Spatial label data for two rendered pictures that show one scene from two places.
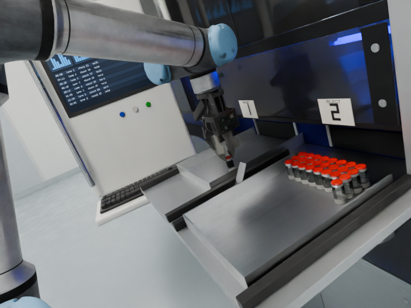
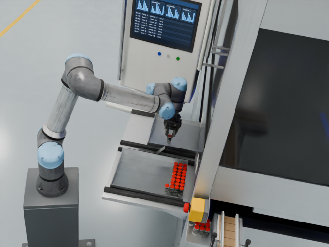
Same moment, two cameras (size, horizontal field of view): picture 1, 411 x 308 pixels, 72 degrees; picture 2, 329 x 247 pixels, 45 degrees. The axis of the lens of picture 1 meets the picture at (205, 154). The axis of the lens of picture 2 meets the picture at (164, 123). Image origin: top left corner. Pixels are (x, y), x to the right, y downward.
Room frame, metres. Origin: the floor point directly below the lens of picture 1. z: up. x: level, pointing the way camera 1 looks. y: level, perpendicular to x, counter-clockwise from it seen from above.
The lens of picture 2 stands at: (-0.75, -0.65, 2.28)
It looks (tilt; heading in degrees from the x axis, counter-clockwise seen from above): 38 degrees down; 22
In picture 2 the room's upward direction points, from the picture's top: 10 degrees clockwise
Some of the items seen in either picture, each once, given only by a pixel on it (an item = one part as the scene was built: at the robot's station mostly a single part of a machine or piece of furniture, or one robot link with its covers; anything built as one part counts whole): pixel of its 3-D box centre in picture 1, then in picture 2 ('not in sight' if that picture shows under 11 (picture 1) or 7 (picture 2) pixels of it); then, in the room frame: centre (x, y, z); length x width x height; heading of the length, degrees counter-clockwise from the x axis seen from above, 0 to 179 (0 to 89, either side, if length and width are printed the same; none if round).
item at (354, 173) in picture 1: (323, 172); (177, 178); (0.56, -0.23, 0.90); 0.18 x 0.02 x 0.05; 20
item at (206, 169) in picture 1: (236, 154); (181, 135); (0.87, -0.10, 0.90); 0.34 x 0.26 x 0.04; 110
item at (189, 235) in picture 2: not in sight; (202, 233); (0.36, -0.46, 0.87); 0.14 x 0.13 x 0.02; 110
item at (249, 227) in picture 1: (278, 203); (151, 174); (0.51, -0.11, 0.90); 0.34 x 0.26 x 0.04; 110
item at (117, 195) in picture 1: (146, 184); not in sight; (1.12, 0.28, 0.82); 0.40 x 0.14 x 0.02; 102
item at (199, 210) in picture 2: not in sight; (198, 209); (0.36, -0.41, 1.00); 0.08 x 0.07 x 0.07; 110
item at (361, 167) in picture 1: (329, 167); (182, 179); (0.57, -0.25, 0.90); 0.18 x 0.02 x 0.05; 20
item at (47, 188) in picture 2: not in sight; (52, 178); (0.27, 0.29, 0.84); 0.15 x 0.15 x 0.10
